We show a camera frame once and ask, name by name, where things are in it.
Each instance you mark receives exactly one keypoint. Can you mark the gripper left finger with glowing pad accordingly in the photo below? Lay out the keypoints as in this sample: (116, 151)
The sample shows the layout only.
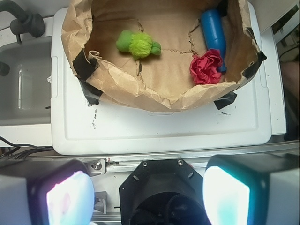
(45, 192)

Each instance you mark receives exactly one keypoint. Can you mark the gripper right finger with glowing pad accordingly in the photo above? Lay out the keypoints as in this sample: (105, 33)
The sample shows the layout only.
(252, 189)

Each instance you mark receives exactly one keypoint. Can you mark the green plush animal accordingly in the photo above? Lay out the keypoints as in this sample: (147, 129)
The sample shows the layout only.
(139, 44)

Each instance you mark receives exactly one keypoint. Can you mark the white plastic bin lid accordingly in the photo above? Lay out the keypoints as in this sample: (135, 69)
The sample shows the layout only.
(106, 129)

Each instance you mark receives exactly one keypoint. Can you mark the crumpled red paper ball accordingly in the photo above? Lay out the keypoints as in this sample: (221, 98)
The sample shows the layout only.
(204, 69)

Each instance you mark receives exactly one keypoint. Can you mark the blue plastic bottle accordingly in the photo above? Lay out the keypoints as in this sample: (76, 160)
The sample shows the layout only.
(214, 34)

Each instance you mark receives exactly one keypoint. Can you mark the brown paper bag tray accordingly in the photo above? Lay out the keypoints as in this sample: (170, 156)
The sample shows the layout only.
(157, 83)

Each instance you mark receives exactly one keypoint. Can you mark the grey toy faucet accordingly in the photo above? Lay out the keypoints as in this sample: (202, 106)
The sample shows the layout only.
(24, 22)

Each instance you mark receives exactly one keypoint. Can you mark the aluminium frame rail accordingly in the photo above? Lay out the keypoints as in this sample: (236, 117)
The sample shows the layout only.
(197, 159)

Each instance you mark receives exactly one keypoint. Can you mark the black octagonal mount plate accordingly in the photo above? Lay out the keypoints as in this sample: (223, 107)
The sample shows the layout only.
(163, 193)

